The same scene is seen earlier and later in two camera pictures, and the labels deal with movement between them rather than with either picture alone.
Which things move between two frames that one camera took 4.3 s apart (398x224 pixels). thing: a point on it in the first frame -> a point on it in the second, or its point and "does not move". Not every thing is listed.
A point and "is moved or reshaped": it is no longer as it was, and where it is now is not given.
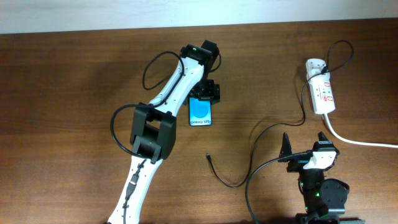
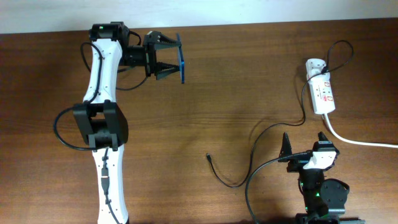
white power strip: [322, 94] does not move
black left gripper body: [206, 89] -> [137, 55]
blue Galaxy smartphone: [200, 112] is moved or reshaped
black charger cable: [325, 70] does not move
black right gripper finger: [322, 137] does not move
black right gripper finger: [286, 149] does not move
